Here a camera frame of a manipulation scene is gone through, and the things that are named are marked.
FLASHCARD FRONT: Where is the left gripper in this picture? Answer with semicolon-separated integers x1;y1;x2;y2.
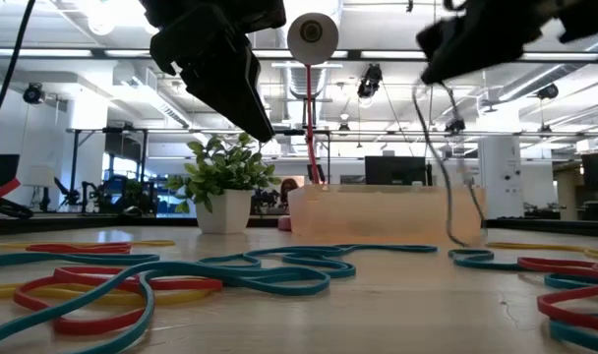
139;0;288;143

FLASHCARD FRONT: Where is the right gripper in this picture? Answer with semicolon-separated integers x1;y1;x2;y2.
415;0;559;86

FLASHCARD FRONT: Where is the teal rubber band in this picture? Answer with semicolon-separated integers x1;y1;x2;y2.
543;272;598;354
0;260;332;354
448;248;526;272
198;244;439;269
281;250;358;280
0;252;161;269

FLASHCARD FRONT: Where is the red rubber band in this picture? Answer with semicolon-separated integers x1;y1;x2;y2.
516;256;598;334
26;242;133;255
12;265;225;336

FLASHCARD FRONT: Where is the orange translucent plastic bin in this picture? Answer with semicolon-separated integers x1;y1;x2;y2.
287;184;486;246

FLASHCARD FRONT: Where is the person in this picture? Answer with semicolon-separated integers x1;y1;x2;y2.
278;177;300;207

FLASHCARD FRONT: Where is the green plant white pot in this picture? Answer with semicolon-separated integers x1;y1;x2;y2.
164;131;283;236

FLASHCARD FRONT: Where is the white round column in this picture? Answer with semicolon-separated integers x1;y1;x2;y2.
477;135;524;220

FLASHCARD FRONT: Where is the white shade lamp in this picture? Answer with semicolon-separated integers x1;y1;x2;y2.
22;164;57;212

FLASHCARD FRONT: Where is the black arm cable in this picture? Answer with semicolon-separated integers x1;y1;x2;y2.
0;0;37;142

